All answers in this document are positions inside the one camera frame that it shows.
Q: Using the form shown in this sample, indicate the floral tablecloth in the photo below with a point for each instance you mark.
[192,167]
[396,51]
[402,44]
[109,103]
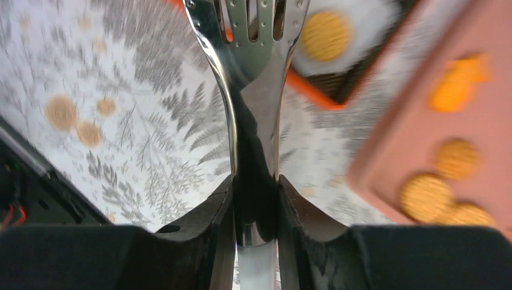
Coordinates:
[118,96]

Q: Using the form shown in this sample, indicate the metal tongs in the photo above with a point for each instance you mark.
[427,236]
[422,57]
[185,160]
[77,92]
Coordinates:
[249,45]

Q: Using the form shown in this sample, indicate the round yellow biscuit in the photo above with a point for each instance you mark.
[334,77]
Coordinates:
[326,35]
[425,197]
[466,214]

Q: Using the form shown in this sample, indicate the pink cookie tray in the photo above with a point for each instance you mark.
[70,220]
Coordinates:
[406,139]

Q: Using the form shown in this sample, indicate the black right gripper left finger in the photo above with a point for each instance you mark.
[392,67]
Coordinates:
[195,251]

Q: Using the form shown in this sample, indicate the swirl butter cookie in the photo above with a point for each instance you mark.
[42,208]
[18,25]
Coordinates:
[456,159]

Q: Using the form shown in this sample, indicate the orange compartment box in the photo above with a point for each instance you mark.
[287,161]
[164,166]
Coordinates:
[332,91]

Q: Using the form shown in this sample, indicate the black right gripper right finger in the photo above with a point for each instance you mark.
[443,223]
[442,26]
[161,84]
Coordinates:
[317,252]

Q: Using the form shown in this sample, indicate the orange fish-shaped cookie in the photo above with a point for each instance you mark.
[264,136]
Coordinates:
[458,84]

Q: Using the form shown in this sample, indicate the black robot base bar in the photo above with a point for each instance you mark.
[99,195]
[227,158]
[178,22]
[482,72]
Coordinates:
[33,191]

